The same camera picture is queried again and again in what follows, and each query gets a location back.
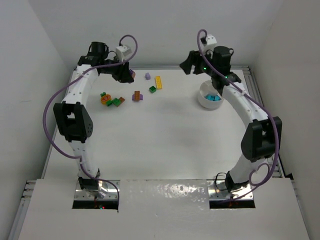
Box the purple lego plate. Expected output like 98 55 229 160
129 69 136 79

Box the small lavender lego brick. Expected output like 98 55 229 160
145 72 151 80

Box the brown and purple lego stack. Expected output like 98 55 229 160
131 90 143 102

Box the dark green lego brick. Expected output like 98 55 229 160
149 86 157 94

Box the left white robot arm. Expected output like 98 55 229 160
53 42 134 192

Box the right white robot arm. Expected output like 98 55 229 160
179 46 282 192

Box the white round divided container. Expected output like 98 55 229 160
196 80 224 110

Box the orange round lego piece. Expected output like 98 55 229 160
100 94 112 105

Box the yellow long lego brick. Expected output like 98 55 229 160
154 76 163 90

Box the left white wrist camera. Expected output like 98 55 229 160
115 45 132 62

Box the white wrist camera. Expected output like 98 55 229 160
115 45 132 62
200 34 218 52

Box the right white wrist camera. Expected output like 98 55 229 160
200 34 218 52

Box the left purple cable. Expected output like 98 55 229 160
42 34 139 208

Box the purple cable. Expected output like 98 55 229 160
197 29 280 202
42 34 139 208

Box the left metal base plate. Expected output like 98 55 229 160
74 180 120 201

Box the metal base plate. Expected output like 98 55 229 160
207 179 254 202
74 180 120 201

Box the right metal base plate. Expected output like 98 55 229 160
207 179 254 202

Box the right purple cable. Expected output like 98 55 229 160
197 29 280 202

